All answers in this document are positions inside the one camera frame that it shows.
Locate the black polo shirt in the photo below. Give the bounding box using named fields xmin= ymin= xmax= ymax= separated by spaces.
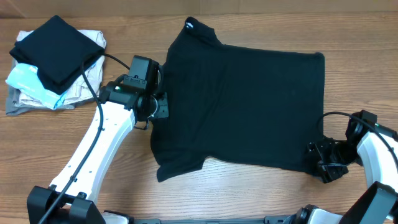
xmin=150 ymin=17 xmax=325 ymax=182

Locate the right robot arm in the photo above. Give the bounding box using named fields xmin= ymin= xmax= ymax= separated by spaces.
xmin=283 ymin=110 xmax=397 ymax=224

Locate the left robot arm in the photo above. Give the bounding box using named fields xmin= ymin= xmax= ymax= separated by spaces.
xmin=27 ymin=55 xmax=169 ymax=223

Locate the folded beige garment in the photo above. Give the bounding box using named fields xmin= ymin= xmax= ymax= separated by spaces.
xmin=15 ymin=29 xmax=107 ymax=106

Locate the folded black garment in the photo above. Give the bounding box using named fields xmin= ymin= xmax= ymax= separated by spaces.
xmin=9 ymin=16 xmax=104 ymax=95

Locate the folded light blue garment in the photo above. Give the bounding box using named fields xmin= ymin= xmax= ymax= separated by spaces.
xmin=6 ymin=63 xmax=66 ymax=110

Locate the folded grey garment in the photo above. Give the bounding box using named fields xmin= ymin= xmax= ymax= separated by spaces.
xmin=6 ymin=76 xmax=93 ymax=116

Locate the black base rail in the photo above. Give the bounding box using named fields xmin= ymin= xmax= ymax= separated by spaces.
xmin=103 ymin=212 xmax=295 ymax=224

